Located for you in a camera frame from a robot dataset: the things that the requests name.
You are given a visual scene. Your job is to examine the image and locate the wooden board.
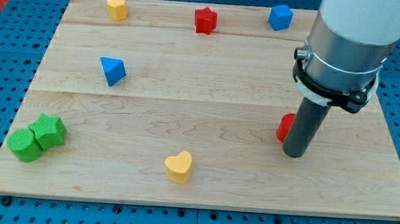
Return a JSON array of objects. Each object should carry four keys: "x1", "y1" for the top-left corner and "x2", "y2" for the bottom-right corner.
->
[{"x1": 0, "y1": 0, "x2": 400, "y2": 220}]

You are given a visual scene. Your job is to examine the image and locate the green star block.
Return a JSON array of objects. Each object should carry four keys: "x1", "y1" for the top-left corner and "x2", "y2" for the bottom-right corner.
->
[{"x1": 29, "y1": 113, "x2": 67, "y2": 151}]

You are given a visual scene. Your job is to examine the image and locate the yellow heart block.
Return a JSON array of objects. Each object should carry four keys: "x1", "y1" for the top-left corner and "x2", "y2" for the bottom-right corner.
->
[{"x1": 164, "y1": 151, "x2": 192, "y2": 184}]

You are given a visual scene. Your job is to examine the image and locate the blue triangle block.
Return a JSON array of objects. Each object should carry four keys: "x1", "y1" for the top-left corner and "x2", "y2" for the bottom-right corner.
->
[{"x1": 101, "y1": 56, "x2": 127, "y2": 87}]

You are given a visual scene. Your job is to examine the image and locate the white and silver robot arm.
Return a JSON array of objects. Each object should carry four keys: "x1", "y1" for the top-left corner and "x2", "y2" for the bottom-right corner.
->
[{"x1": 293, "y1": 0, "x2": 400, "y2": 113}]

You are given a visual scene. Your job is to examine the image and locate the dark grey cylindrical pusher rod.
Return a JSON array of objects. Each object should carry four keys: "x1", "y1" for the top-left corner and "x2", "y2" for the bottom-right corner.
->
[{"x1": 282, "y1": 97, "x2": 330, "y2": 158}]

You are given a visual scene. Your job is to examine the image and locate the red star block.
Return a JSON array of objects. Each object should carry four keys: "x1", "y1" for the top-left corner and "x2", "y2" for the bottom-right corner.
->
[{"x1": 194, "y1": 6, "x2": 218, "y2": 35}]

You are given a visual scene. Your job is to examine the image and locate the red circle block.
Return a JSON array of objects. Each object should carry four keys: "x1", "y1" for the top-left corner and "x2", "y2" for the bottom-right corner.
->
[{"x1": 275, "y1": 113, "x2": 296, "y2": 142}]

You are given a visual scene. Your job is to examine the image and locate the blue cube block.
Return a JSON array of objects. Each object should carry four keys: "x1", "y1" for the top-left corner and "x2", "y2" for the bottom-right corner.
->
[{"x1": 268, "y1": 4, "x2": 293, "y2": 31}]

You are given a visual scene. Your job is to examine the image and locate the yellow hexagon block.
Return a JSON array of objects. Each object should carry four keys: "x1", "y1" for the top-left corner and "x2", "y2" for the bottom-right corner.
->
[{"x1": 106, "y1": 0, "x2": 128, "y2": 21}]

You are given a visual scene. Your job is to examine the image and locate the green circle block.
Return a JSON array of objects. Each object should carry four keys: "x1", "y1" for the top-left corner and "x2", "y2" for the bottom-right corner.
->
[{"x1": 6, "y1": 128, "x2": 43, "y2": 162}]

